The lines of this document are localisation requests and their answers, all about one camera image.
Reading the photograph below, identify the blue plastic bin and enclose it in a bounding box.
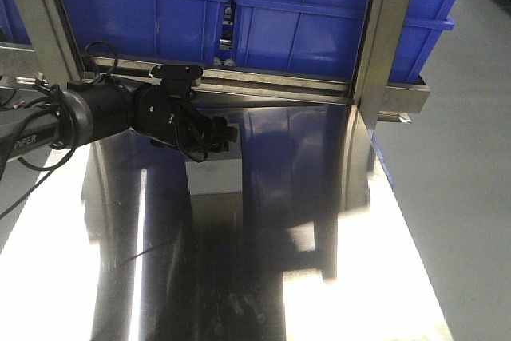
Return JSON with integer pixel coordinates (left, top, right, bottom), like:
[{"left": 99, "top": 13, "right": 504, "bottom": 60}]
[{"left": 233, "top": 0, "right": 368, "bottom": 78}]

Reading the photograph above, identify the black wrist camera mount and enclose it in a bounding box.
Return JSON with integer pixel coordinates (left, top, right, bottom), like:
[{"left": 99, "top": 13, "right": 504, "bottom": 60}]
[{"left": 150, "top": 65, "right": 203, "bottom": 98}]

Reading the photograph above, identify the blue bin with red items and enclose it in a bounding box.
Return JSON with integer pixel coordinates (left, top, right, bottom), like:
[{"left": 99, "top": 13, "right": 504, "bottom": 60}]
[{"left": 63, "top": 0, "right": 229, "bottom": 64}]

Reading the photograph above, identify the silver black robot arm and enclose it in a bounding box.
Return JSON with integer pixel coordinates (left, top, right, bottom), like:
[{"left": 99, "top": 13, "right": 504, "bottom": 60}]
[{"left": 1, "top": 77, "right": 238, "bottom": 166}]

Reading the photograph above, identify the blue bin far left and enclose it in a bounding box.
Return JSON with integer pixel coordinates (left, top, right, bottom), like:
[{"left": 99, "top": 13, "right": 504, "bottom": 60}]
[{"left": 0, "top": 0, "right": 30, "bottom": 45}]

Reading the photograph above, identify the blue bin far right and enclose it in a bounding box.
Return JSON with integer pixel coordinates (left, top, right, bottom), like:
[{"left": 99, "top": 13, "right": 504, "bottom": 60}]
[{"left": 389, "top": 0, "right": 457, "bottom": 84}]

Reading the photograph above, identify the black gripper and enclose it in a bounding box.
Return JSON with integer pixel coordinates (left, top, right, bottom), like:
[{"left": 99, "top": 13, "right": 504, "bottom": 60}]
[{"left": 149, "top": 96, "right": 238, "bottom": 162}]

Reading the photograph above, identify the stainless steel shelf rack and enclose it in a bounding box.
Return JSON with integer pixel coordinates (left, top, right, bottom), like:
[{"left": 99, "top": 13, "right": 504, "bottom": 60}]
[{"left": 1, "top": 0, "right": 430, "bottom": 129}]

